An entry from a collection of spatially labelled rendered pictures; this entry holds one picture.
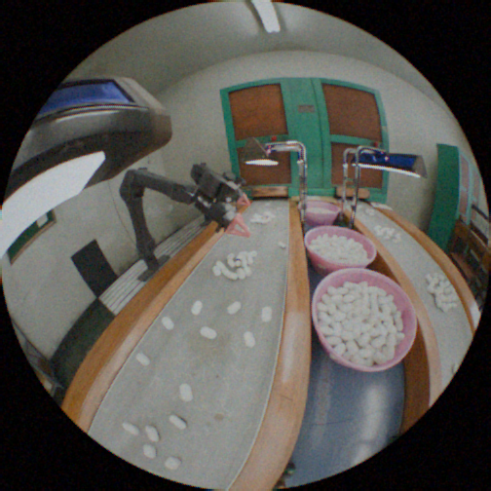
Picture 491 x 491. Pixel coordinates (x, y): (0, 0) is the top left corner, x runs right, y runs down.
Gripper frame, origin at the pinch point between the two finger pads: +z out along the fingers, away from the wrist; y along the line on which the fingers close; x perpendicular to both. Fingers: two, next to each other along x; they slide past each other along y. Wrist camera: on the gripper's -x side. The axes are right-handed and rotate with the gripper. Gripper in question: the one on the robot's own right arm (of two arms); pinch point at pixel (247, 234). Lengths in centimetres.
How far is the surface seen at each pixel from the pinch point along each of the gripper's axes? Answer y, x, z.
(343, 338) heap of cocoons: -27.1, -10.4, 24.8
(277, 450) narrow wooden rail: -48, -6, 16
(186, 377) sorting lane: -40.1, 7.3, 3.7
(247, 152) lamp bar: 1.8, -20.5, -14.1
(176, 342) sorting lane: -34.2, 11.1, -0.7
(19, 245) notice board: -93, 101, -185
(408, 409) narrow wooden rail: -48, -20, 42
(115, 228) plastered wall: 47, 143, -150
